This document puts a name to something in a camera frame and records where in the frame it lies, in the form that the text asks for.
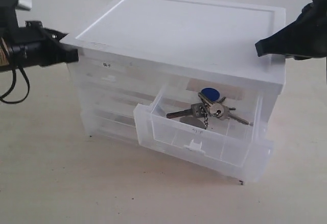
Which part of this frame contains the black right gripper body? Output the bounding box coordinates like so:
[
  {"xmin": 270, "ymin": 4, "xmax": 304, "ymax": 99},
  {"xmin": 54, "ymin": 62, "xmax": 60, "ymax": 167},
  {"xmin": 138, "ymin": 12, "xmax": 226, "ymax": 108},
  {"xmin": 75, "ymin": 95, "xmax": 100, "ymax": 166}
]
[{"xmin": 294, "ymin": 0, "xmax": 326, "ymax": 60}]

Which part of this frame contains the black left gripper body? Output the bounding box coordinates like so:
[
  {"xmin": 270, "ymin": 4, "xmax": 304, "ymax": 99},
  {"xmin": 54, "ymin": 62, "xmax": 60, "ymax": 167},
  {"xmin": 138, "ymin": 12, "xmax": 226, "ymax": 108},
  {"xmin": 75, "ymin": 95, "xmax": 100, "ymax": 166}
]
[{"xmin": 24, "ymin": 21, "xmax": 79, "ymax": 67}]

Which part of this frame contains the key bunch with blue tag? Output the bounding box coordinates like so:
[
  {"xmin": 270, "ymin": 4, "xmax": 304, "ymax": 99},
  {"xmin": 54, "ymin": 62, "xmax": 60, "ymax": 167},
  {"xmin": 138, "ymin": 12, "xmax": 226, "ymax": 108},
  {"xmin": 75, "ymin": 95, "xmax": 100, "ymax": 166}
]
[{"xmin": 166, "ymin": 91, "xmax": 254, "ymax": 129}]

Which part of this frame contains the clear drawer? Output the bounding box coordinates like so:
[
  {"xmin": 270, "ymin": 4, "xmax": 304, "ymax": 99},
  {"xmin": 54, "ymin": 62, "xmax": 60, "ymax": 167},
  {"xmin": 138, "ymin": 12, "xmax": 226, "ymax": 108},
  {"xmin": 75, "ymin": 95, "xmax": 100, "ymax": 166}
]
[
  {"xmin": 81, "ymin": 110, "xmax": 138, "ymax": 144},
  {"xmin": 133, "ymin": 80, "xmax": 273, "ymax": 182},
  {"xmin": 74, "ymin": 58, "xmax": 169, "ymax": 100},
  {"xmin": 79, "ymin": 89, "xmax": 155, "ymax": 118}
]

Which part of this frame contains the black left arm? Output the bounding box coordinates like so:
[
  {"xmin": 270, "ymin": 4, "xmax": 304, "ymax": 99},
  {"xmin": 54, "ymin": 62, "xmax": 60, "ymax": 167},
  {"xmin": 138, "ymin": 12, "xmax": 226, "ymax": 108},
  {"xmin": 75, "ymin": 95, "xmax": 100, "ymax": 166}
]
[{"xmin": 1, "ymin": 0, "xmax": 79, "ymax": 72}]

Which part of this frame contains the clear bottom drawer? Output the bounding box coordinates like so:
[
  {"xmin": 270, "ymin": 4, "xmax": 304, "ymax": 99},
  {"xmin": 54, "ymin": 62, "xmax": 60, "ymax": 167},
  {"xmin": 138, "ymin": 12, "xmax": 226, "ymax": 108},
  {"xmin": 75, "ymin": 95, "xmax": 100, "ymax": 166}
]
[{"xmin": 81, "ymin": 110, "xmax": 138, "ymax": 144}]

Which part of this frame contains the white translucent drawer cabinet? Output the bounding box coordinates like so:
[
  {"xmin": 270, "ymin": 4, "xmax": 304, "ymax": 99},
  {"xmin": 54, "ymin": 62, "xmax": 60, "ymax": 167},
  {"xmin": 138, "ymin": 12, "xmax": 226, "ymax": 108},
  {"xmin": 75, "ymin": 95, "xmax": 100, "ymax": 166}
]
[{"xmin": 60, "ymin": 0, "xmax": 286, "ymax": 181}]

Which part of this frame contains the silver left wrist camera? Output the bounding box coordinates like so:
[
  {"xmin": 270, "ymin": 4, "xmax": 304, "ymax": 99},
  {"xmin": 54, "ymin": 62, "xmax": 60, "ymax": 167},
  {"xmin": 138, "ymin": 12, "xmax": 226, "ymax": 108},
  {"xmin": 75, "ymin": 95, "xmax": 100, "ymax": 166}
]
[{"xmin": 16, "ymin": 0, "xmax": 33, "ymax": 11}]

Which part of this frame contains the black left camera cable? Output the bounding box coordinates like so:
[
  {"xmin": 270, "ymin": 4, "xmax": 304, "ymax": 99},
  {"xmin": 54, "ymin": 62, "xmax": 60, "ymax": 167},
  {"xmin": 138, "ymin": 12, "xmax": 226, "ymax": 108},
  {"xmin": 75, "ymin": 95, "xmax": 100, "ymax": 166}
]
[{"xmin": 0, "ymin": 65, "xmax": 31, "ymax": 104}]

